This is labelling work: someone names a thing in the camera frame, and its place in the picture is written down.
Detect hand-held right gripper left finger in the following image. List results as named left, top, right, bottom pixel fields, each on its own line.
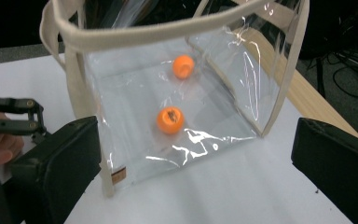
left=7, top=116, right=103, bottom=224

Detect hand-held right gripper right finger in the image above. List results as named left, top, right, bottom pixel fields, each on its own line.
left=290, top=117, right=358, bottom=224

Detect plain orange ball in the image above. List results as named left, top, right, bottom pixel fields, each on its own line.
left=172, top=54, right=196, bottom=80

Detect wooden table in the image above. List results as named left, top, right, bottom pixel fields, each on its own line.
left=227, top=27, right=358, bottom=141

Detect orange ball with dark mark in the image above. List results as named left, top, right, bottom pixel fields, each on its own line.
left=156, top=105, right=186, bottom=135

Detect white board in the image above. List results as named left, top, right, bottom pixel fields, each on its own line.
left=0, top=52, right=355, bottom=224

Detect transparent bag with beige trim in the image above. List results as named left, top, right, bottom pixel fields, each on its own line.
left=39, top=0, right=310, bottom=199

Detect bundle of floor cables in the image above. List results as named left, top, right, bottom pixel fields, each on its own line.
left=313, top=46, right=358, bottom=101

